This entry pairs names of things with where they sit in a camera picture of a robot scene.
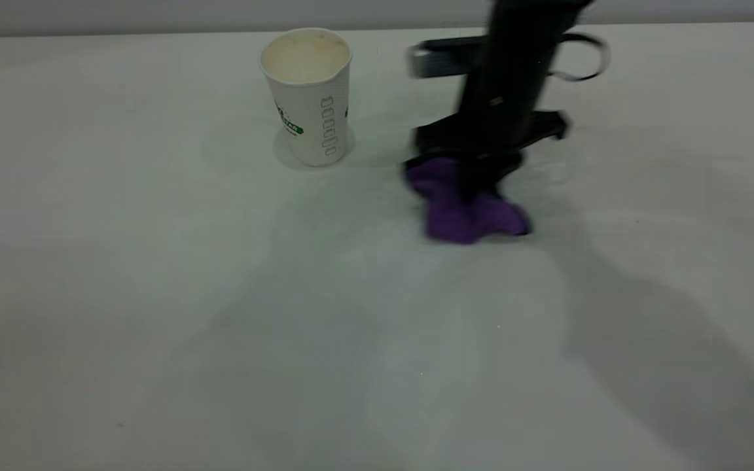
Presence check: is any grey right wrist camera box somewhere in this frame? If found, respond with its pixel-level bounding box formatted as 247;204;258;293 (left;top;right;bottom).
408;36;486;80

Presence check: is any black looped camera cable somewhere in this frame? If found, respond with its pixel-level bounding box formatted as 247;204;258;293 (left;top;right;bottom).
547;31;611;83

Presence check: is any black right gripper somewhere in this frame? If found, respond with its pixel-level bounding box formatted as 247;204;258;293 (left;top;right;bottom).
414;62;571;202

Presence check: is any purple cloth with black trim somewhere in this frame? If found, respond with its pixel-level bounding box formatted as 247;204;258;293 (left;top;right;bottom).
404;156;532;245

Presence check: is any white paper coffee cup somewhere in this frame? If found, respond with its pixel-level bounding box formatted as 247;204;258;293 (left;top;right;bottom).
259;27;353;167

